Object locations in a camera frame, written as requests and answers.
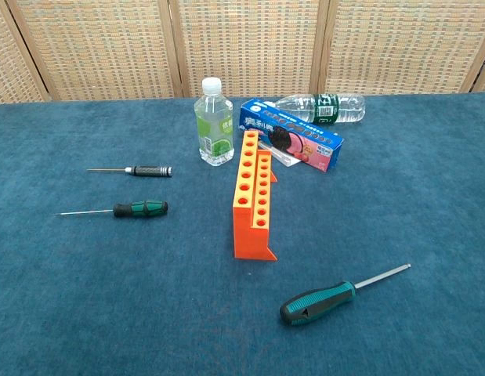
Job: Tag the orange tool holder rack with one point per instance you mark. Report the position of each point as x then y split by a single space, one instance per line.
250 239

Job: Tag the clear bottle light green label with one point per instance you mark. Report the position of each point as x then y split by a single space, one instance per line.
212 129

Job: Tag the blue cookie box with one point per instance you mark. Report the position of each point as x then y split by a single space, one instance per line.
297 133

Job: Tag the clear water bottle dark green label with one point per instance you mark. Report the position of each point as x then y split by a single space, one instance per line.
324 109

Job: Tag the blue felt table cover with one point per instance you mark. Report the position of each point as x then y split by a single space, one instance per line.
109 293

